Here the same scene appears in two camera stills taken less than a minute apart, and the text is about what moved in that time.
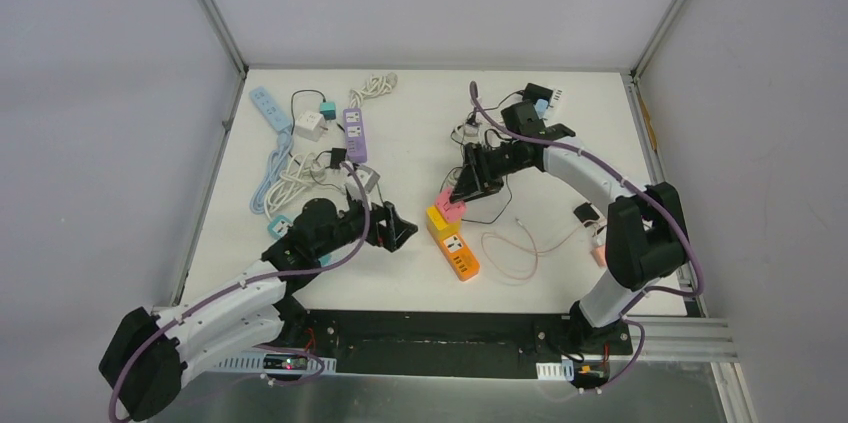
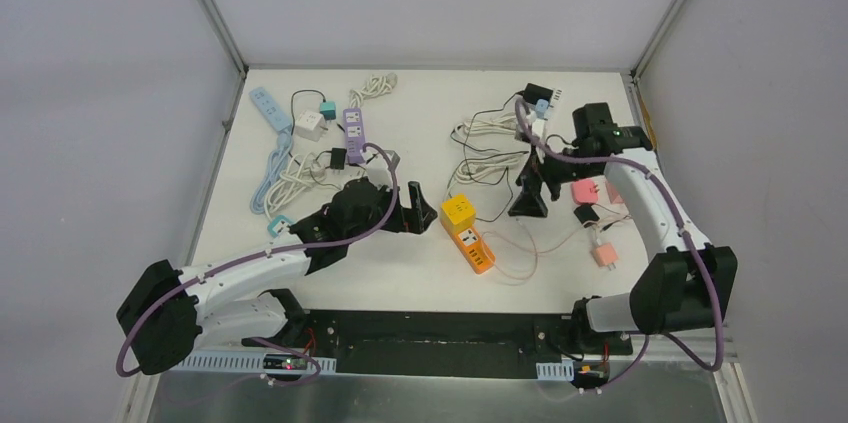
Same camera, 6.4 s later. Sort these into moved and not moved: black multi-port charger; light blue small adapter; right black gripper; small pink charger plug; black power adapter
Moved: right black gripper
Not moved: light blue small adapter; black multi-port charger; small pink charger plug; black power adapter
